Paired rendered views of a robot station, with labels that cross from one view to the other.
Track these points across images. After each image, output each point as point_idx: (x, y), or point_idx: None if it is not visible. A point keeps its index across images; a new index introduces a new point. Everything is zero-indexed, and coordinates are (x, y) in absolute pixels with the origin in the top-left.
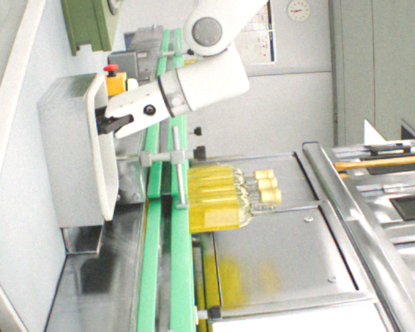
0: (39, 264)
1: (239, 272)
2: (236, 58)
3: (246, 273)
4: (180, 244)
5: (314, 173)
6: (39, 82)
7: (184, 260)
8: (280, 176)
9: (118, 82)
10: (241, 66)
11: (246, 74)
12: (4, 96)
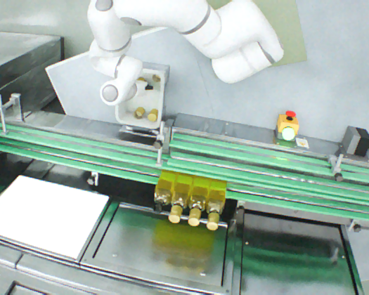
0: (88, 102)
1: (151, 219)
2: (105, 83)
3: (148, 221)
4: (117, 155)
5: None
6: (136, 54)
7: (102, 153)
8: (311, 291)
9: (280, 122)
10: (101, 87)
11: (102, 93)
12: None
